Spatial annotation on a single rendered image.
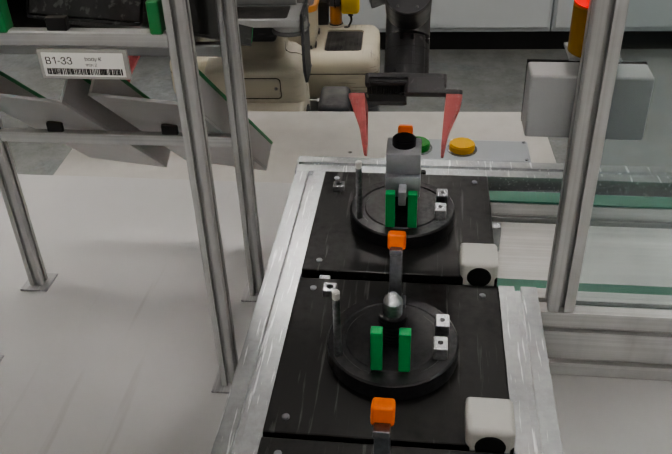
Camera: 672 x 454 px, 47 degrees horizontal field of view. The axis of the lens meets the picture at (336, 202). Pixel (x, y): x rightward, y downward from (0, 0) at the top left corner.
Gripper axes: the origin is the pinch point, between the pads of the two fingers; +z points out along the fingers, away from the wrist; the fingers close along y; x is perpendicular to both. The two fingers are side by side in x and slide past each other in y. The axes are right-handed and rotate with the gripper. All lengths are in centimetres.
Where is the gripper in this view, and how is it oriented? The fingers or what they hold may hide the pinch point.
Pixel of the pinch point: (403, 149)
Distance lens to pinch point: 99.6
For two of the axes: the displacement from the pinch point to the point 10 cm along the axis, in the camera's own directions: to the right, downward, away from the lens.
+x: 1.1, 1.2, 9.9
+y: 9.9, 0.3, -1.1
